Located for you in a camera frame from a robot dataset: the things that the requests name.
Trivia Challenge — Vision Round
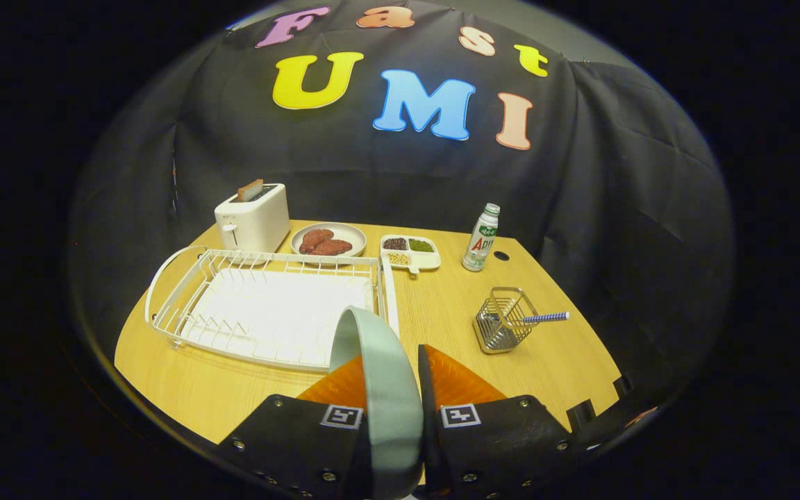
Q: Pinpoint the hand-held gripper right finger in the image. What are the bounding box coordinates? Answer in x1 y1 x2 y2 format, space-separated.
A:
417 344 571 499

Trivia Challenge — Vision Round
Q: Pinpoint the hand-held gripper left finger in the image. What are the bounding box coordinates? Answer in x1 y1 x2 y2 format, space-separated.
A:
216 354 373 500

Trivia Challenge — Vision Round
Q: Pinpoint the pale green plate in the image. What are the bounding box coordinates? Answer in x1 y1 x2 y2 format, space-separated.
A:
328 306 425 500

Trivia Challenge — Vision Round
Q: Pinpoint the metal wire basket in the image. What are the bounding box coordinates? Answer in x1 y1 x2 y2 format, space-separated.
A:
473 287 541 355

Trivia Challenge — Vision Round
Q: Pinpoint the white wire dish rack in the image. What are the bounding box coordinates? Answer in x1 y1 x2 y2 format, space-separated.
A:
144 246 401 372

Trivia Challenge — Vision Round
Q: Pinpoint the checkered handle metal spoon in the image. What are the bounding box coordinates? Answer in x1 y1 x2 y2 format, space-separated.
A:
487 311 571 327

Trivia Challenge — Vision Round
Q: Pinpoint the white divided grain dish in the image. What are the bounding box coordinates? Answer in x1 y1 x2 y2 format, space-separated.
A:
380 235 442 277

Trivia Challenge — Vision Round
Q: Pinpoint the small beige plate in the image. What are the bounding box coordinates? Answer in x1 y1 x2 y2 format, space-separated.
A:
290 222 367 267

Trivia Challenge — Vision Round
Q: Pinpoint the white green drink bottle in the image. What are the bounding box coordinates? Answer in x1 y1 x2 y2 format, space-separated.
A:
462 203 501 272

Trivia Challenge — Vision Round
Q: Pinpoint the white toaster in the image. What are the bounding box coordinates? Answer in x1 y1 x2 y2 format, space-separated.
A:
214 183 291 253

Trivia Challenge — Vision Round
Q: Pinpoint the black backdrop cloth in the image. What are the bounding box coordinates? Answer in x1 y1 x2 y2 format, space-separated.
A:
70 0 734 417

